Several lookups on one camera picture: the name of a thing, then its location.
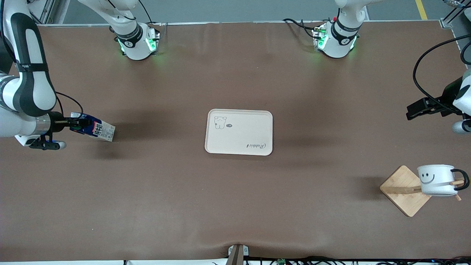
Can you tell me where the blue white milk carton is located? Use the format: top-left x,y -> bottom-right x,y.
70,112 -> 116,142

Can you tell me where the white smiley mug black handle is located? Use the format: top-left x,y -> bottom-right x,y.
417,164 -> 470,197

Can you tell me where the wooden cup rack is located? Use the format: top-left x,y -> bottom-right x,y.
380,165 -> 465,217

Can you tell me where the brown table mat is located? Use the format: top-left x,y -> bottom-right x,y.
0,20 -> 471,262

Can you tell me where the cream tray with Rabbit print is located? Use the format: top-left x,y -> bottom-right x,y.
205,109 -> 273,156

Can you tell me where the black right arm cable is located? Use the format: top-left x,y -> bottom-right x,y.
55,91 -> 84,119

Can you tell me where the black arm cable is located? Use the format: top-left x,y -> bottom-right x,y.
55,91 -> 84,119
413,35 -> 471,115

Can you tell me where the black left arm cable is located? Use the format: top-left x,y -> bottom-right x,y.
413,35 -> 471,115

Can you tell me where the aluminium frame post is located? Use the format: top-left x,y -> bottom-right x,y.
28,0 -> 56,25
440,0 -> 471,37

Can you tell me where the black base cable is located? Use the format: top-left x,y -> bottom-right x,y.
144,7 -> 168,37
283,18 -> 321,39

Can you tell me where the metal bracket with brown post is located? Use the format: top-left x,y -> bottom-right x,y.
228,244 -> 249,265

